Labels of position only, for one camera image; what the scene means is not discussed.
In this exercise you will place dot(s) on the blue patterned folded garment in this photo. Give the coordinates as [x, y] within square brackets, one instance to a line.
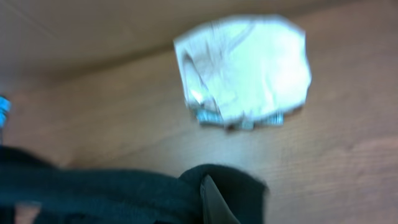
[211, 118]

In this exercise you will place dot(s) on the beige folded shorts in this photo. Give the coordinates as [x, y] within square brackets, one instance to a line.
[244, 66]

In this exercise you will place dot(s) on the black shirt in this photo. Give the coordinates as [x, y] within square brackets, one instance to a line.
[120, 196]

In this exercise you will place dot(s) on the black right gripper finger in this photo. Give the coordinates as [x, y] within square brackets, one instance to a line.
[215, 209]

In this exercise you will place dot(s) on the light blue shirt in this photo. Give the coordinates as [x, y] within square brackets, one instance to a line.
[5, 107]

